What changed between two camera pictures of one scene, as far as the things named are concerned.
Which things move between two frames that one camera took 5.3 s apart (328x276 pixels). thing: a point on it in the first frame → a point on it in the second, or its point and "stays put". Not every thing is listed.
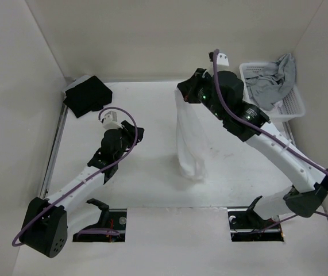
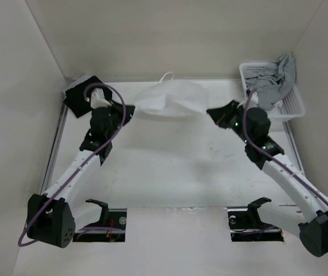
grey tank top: [267, 85] stays put
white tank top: [192, 137] → [172, 98]
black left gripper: [128, 130] → [130, 109]
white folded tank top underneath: [77, 81] stays put
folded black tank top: [91, 95] stays put
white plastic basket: [292, 106] stays put
